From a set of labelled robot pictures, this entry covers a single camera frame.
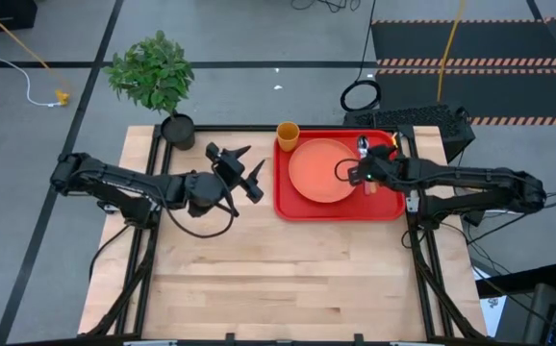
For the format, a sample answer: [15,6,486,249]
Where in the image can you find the coiled black cable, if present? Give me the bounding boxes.
[339,0,383,113]

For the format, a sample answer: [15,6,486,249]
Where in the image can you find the white paper sheet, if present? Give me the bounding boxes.
[477,267,506,337]

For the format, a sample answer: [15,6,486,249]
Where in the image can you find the orange plastic cup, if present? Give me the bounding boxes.
[275,121,301,153]

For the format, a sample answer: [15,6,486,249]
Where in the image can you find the black power cable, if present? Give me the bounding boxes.
[88,223,133,283]

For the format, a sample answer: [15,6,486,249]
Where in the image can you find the black aluminium table frame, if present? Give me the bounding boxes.
[80,123,489,346]

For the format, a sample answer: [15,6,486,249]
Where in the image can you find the black camera cable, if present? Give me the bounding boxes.
[333,157,362,184]
[162,165,237,240]

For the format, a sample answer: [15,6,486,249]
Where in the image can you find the white cable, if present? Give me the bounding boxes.
[0,0,61,108]

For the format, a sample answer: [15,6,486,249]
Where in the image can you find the spoon with orange handle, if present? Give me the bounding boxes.
[357,135,379,196]

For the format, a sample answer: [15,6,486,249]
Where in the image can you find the black power adapter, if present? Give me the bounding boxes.
[461,209,487,228]

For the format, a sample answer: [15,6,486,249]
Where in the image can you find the potted green plant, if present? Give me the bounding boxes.
[102,30,196,152]

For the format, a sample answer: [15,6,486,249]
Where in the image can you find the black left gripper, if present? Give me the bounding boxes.
[205,142,266,204]

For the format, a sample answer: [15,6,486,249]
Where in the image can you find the salmon round plate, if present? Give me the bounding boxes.
[288,137,362,205]

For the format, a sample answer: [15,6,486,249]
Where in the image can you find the yellow cable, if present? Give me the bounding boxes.
[435,0,468,103]
[0,0,71,107]

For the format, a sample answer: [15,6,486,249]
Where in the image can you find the black mat with hazard stripes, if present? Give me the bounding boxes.
[370,17,556,127]

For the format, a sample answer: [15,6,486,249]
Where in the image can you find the red plastic tray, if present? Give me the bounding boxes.
[271,128,407,223]

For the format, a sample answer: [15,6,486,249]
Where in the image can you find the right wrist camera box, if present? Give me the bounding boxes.
[347,165,365,187]

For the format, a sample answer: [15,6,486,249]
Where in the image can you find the black mesh computer case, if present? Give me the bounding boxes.
[342,104,477,164]

